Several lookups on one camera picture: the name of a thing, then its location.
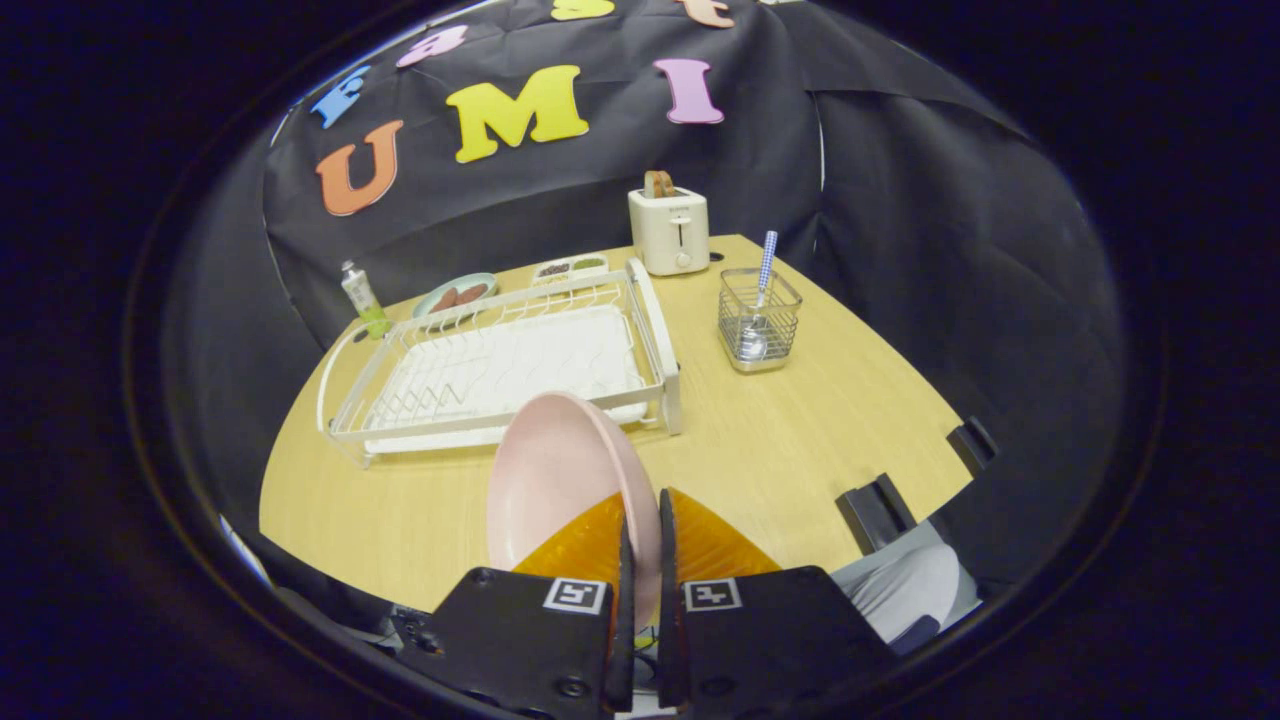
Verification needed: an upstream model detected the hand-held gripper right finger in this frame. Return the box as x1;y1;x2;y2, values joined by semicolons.
657;488;896;716

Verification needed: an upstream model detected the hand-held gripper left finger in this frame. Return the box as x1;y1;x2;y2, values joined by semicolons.
400;492;636;716

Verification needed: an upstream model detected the pink plate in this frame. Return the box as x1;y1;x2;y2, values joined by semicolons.
486;392;663;631

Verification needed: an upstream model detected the white wire dish rack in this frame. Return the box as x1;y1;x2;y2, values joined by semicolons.
317;258;684;469

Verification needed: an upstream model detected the metal wire basket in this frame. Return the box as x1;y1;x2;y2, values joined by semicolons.
718;267;803;374

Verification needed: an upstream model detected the checkered handle metal spoon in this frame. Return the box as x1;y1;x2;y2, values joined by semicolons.
738;231;779;362

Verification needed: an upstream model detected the white divided condiment dish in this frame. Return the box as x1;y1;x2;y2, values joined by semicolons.
532;254;609;285

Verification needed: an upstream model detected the pale green plate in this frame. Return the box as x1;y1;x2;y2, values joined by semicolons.
413;272;498;319

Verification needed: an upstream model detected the black table clamp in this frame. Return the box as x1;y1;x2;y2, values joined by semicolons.
946;416;999;476
835;473;919;554

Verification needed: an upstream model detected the person's light clothing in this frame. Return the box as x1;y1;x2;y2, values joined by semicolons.
830;520;981;656

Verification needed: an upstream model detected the white toaster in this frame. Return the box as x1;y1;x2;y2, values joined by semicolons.
628;186;711;277

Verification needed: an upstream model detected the clear bottle with green liquid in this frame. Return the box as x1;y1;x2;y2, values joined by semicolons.
340;261;393;339

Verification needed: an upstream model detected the black backdrop cloth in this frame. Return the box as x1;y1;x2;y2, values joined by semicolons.
160;0;1131;601

